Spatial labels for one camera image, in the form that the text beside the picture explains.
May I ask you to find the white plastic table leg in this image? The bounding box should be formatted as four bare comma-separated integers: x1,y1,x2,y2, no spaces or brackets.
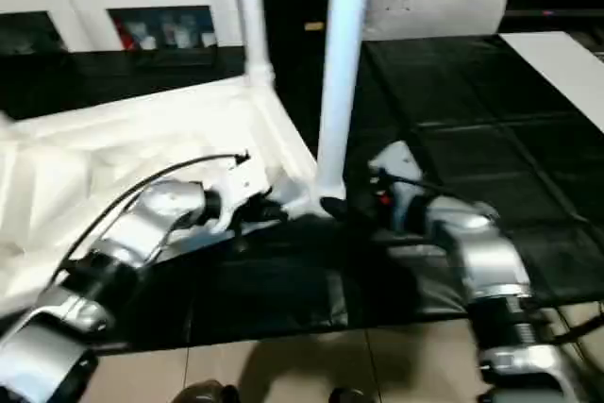
232,0,277,88
314,0,373,202

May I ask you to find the white plastic table top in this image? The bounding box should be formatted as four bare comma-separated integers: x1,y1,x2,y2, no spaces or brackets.
0,75,333,319

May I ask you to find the black work mat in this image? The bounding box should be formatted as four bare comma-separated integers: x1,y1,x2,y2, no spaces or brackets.
0,33,604,352

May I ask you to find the white sheet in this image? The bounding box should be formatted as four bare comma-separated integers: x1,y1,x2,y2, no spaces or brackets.
498,31,604,130

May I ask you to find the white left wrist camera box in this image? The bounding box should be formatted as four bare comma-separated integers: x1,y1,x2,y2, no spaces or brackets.
203,156,270,234

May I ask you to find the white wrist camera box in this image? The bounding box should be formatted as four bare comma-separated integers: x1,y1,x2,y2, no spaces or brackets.
368,142,424,232
203,156,270,234

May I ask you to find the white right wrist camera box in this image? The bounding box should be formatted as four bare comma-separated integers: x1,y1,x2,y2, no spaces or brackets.
368,142,424,232

